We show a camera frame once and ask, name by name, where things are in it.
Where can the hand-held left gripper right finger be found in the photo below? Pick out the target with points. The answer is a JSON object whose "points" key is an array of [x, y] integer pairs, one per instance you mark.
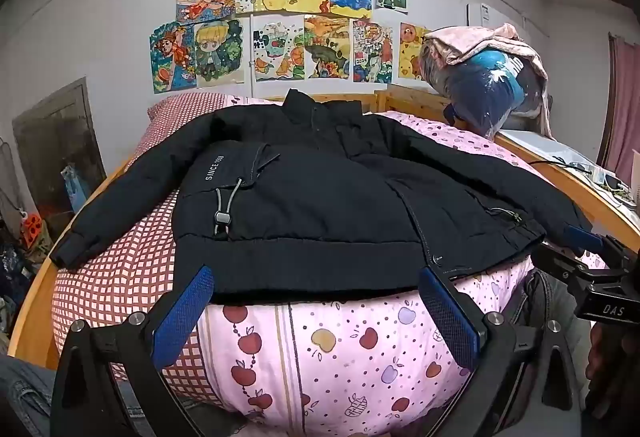
{"points": [[450, 317]]}

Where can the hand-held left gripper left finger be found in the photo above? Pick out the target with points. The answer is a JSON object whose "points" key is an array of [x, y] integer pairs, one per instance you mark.
{"points": [[182, 312]]}

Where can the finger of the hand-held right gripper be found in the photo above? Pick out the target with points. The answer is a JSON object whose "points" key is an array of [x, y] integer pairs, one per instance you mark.
{"points": [[565, 262], [585, 237]]}

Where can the black padded jacket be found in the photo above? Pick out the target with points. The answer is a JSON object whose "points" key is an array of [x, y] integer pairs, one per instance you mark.
{"points": [[325, 197]]}

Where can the pile of clothes and bags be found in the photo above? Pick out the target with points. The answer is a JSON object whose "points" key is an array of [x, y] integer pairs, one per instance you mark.
{"points": [[20, 282]]}

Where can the person's right hand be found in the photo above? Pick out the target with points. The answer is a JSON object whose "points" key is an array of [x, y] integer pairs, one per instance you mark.
{"points": [[600, 352]]}

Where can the pink apple and checked quilt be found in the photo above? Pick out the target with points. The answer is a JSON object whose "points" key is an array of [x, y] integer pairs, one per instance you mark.
{"points": [[350, 352]]}

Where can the pink curtain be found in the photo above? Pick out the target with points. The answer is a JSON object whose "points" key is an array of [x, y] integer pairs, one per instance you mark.
{"points": [[625, 107]]}

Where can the blue hanging bag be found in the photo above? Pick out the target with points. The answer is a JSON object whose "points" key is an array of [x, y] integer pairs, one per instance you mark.
{"points": [[75, 189]]}

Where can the orange spotted toy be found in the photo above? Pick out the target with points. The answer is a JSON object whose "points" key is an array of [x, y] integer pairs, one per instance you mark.
{"points": [[32, 227]]}

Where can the person's left leg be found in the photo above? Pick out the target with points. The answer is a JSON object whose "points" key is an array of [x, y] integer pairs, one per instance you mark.
{"points": [[22, 397]]}

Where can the dark metal framed panel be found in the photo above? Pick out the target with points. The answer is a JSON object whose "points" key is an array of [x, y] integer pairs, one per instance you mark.
{"points": [[55, 142]]}

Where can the plastic-wrapped bundle of bedding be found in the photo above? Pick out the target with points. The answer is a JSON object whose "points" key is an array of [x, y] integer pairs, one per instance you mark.
{"points": [[475, 42]]}

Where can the white air conditioner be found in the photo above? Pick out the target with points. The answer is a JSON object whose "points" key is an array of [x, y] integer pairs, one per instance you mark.
{"points": [[477, 13]]}

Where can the wooden bed frame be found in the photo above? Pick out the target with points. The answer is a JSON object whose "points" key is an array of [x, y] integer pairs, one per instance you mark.
{"points": [[590, 204]]}

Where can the group of colourful wall drawings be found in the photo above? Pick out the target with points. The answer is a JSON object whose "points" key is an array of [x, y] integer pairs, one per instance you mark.
{"points": [[320, 47]]}

